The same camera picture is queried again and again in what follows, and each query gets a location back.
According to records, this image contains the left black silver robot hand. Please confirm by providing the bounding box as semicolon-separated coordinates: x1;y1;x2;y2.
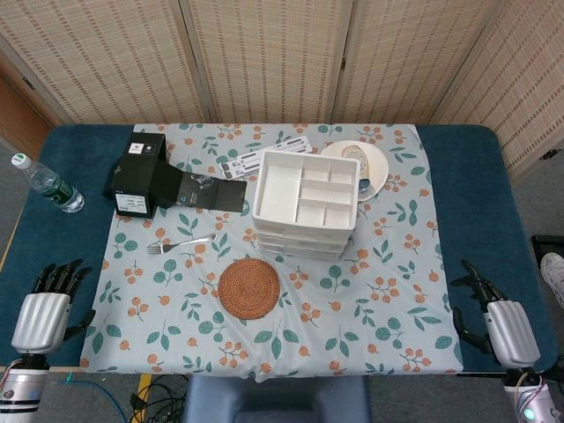
11;258;97;356

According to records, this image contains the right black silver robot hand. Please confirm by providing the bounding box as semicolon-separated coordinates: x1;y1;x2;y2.
449;258;542;370

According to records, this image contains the blue padded robot base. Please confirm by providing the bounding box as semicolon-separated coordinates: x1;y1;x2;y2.
182;374;371;423

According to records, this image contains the black cardboard box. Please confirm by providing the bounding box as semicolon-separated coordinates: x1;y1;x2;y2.
101;130;177;219

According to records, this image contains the white plastic drawer organizer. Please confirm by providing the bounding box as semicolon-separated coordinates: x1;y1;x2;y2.
251;149;361;262

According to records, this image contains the white sneaker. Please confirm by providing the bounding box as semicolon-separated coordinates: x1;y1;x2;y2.
539;252;564;309

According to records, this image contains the black equipment base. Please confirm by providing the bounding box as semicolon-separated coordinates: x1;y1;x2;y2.
531;234;564;265

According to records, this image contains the clear plastic water bottle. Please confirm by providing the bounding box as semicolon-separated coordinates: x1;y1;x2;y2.
11;152;85;214

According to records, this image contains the floral fruit print tablecloth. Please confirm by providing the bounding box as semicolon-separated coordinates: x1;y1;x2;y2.
78;122;464;383

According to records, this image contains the silver metal fork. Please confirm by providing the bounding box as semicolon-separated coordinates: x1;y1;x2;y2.
146;233;218;256

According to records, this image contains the round woven rattan coaster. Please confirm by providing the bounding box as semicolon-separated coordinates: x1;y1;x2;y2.
217;258;281;319

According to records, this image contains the black unfolded cardboard insert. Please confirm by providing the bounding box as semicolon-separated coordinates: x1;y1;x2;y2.
156;169;249;215

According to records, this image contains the white paper plate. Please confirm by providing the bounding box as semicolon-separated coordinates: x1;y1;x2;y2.
320;139;390;203

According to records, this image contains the clear round lid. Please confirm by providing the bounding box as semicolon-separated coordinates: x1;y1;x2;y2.
337;144;367;168

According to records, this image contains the pill blister pack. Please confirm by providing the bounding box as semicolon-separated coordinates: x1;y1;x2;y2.
219;149;266;181

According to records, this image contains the white printed card strip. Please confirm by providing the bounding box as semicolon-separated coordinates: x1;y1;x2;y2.
263;134;315;156

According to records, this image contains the woven bamboo folding screen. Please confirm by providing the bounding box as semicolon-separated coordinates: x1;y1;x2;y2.
0;0;564;182

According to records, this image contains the blue floor cable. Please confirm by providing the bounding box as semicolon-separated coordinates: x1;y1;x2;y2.
61;373;133;423

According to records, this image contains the black floor cable bundle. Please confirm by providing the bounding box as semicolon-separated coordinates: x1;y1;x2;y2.
130;374;191;423

